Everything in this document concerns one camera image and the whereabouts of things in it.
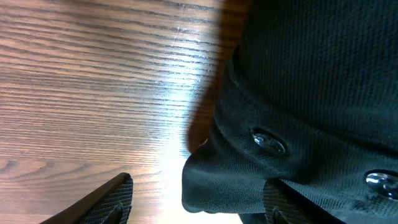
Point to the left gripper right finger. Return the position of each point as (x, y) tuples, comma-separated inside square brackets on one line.
[(283, 205)]

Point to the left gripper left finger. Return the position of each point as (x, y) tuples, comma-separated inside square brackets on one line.
[(108, 204)]

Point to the black t-shirt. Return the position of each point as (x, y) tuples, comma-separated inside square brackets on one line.
[(309, 97)]

